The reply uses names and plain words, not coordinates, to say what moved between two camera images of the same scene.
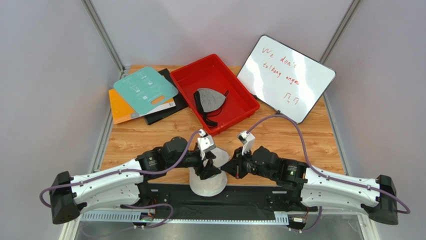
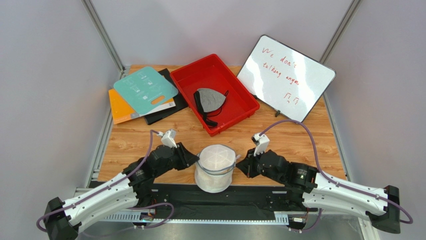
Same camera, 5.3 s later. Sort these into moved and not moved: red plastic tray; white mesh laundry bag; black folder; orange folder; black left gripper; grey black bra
Moved: black left gripper; white mesh laundry bag
Not moved: red plastic tray; black folder; orange folder; grey black bra
